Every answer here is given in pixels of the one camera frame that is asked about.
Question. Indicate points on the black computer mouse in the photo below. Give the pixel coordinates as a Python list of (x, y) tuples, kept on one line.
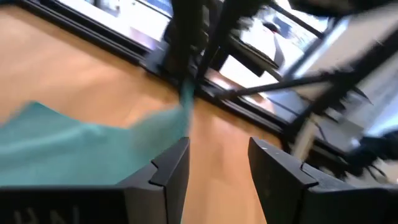
[(271, 27)]

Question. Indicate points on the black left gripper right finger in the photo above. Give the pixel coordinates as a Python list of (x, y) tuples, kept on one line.
[(311, 205)]

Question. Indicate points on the light blue microfiber towel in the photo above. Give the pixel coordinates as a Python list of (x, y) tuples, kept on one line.
[(77, 152)]

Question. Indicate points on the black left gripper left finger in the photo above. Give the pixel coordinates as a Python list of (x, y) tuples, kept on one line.
[(93, 205)]

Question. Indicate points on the black desk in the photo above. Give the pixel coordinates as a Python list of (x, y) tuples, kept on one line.
[(248, 53)]

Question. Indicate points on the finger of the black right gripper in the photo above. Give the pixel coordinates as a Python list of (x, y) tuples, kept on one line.
[(220, 31), (186, 37)]

